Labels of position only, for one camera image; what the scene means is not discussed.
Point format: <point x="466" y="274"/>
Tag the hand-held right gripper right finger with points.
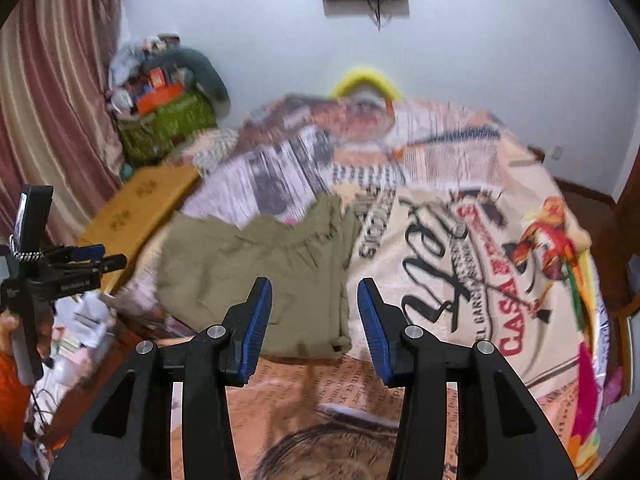
<point x="372" y="330"/>

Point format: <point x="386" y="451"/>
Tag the orange box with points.
<point x="157" y="92"/>

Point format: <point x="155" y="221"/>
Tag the colourful fleece blanket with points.
<point x="590" y="340"/>

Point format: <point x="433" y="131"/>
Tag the small pink cloth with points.
<point x="614" y="387"/>

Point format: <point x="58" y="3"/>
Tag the striped pink curtain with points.
<point x="55" y="85"/>

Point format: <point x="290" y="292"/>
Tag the newspaper print blanket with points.
<point x="450" y="260"/>

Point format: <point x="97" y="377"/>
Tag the cardboard box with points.
<point x="140" y="200"/>

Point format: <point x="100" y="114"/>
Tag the grey cushion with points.
<point x="210" y="75"/>

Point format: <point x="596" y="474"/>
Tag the olive green pants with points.
<point x="280" y="270"/>

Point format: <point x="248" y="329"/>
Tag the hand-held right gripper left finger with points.
<point x="257" y="325"/>

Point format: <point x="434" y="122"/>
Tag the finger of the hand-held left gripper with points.
<point x="85" y="252"/>
<point x="102" y="264"/>

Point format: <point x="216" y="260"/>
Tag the pile of mixed clothes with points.
<point x="130" y="67"/>

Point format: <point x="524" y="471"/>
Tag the yellow pillow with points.
<point x="365" y="77"/>

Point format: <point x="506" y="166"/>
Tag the white wall outlet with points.
<point x="555" y="153"/>

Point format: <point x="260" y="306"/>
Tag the green patterned bag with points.
<point x="170" y="120"/>

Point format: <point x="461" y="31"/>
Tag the wooden bedpost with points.
<point x="536" y="155"/>

